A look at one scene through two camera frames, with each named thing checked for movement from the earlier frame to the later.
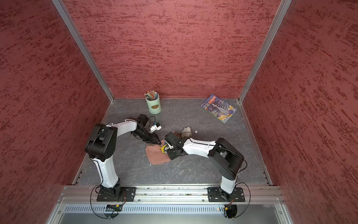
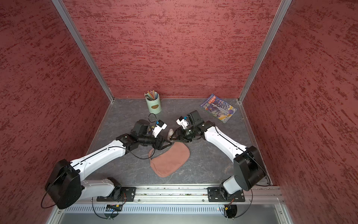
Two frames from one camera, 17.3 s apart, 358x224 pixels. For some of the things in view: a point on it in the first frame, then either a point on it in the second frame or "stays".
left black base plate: [127, 194] stays
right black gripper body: [173, 153] → [188, 133]
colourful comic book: [218, 108] stays
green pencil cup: [154, 106] stays
